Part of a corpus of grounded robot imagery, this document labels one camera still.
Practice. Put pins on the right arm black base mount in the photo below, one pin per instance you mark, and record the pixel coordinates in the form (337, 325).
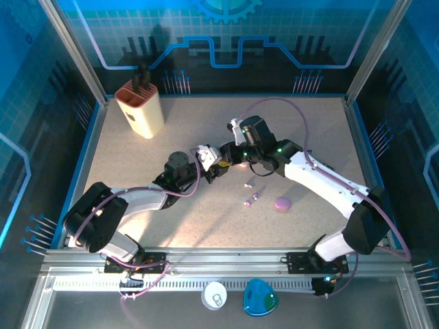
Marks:
(296, 262)

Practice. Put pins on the blue triangular plastic dish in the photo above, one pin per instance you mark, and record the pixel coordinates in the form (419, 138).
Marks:
(260, 297)

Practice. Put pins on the purple earbud charging case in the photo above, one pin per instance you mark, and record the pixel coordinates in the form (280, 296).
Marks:
(283, 203)

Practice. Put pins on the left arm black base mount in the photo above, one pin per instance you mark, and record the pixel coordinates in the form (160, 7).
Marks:
(156, 262)

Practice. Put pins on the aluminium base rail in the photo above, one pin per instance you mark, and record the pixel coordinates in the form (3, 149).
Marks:
(223, 257)

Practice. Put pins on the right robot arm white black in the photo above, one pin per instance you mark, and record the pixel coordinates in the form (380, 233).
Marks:
(322, 174)

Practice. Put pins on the aluminium frame post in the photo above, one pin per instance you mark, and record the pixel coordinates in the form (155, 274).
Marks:
(377, 51)
(73, 51)

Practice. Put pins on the beige knife block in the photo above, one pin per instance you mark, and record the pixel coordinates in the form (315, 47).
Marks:
(147, 113)

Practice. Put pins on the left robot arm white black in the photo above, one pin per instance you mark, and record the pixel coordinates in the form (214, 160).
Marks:
(140, 198)

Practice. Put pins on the white round cap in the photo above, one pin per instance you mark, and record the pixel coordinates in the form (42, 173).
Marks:
(214, 295)

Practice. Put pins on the aluminium side rail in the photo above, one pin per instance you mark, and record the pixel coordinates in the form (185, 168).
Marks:
(360, 144)
(87, 150)

